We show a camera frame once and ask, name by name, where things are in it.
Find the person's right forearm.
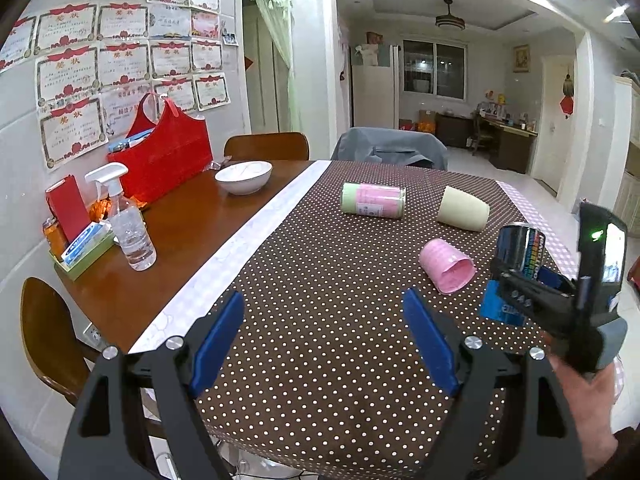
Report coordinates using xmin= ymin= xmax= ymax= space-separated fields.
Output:
xmin=586 ymin=425 xmax=640 ymax=480

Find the window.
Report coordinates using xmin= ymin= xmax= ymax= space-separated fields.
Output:
xmin=401 ymin=38 xmax=469 ymax=97

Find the wooden table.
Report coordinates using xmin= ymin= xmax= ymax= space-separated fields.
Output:
xmin=54 ymin=159 xmax=315 ymax=361

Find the pale green cup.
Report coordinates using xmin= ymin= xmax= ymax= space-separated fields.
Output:
xmin=436 ymin=185 xmax=491 ymax=233

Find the green tray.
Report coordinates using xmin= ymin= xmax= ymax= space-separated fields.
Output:
xmin=48 ymin=232 xmax=116 ymax=281

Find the dark wooden desk chair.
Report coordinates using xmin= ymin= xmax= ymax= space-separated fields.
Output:
xmin=469 ymin=108 xmax=496 ymax=156

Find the ceiling lamp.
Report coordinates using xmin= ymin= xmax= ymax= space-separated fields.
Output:
xmin=434 ymin=0 xmax=467 ymax=31

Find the orange bottle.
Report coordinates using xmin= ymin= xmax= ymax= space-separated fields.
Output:
xmin=42 ymin=216 xmax=68 ymax=261

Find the red bag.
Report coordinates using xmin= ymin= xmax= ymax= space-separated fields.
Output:
xmin=106 ymin=92 xmax=214 ymax=204

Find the red hanging ornament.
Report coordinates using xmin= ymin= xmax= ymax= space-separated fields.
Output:
xmin=559 ymin=62 xmax=576 ymax=120

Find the brown polka dot tablecloth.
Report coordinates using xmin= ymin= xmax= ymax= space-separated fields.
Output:
xmin=129 ymin=160 xmax=628 ymax=467

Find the blue and white packet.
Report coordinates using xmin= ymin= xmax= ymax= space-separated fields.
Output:
xmin=61 ymin=220 xmax=112 ymax=267

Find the dark wooden desk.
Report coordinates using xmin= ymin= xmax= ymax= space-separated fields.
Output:
xmin=472 ymin=112 xmax=540 ymax=175

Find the white door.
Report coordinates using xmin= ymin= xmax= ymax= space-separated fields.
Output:
xmin=531 ymin=55 xmax=576 ymax=196

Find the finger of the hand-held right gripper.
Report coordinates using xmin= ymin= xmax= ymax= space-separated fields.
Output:
xmin=490 ymin=258 xmax=582 ymax=333
xmin=536 ymin=266 xmax=577 ymax=295

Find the green and pink cup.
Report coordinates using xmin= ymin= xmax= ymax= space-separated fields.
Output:
xmin=340 ymin=182 xmax=407 ymax=219

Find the dark printed cup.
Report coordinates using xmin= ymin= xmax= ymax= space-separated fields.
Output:
xmin=479 ymin=222 xmax=549 ymax=324

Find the white refrigerator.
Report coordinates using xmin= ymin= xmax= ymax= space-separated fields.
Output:
xmin=350 ymin=44 xmax=401 ymax=130

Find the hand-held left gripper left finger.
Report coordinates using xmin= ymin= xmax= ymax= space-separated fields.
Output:
xmin=57 ymin=290 xmax=246 ymax=480

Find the green curtain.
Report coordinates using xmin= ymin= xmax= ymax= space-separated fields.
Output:
xmin=240 ymin=0 xmax=303 ymax=131

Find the clear spray bottle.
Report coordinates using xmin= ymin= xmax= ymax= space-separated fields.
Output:
xmin=84 ymin=163 xmax=157 ymax=272

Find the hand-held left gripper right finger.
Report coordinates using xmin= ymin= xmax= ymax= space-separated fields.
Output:
xmin=402 ymin=287 xmax=591 ymax=480

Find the person's right hand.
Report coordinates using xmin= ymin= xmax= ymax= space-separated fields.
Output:
xmin=546 ymin=342 xmax=622 ymax=477

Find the red box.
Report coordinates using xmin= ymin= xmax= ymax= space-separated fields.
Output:
xmin=45 ymin=174 xmax=93 ymax=246

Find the white bowl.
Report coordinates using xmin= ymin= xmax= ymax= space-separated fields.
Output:
xmin=214 ymin=160 xmax=274 ymax=196

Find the grey covered chair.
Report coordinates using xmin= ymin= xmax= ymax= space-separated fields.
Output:
xmin=330 ymin=127 xmax=449 ymax=171

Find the wall of award certificates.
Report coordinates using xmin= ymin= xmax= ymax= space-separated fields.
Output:
xmin=0 ymin=0 xmax=240 ymax=173

